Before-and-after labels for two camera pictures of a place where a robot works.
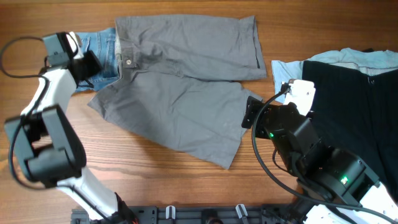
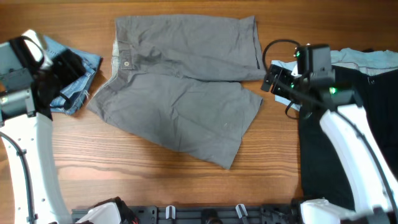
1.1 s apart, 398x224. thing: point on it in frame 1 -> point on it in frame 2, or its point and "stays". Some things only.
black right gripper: [260, 128] -> [283, 74]
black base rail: [196, 214] stays
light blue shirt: [372, 63] stays
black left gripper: [95, 66] -> [66, 62]
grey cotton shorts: [174, 84] stays
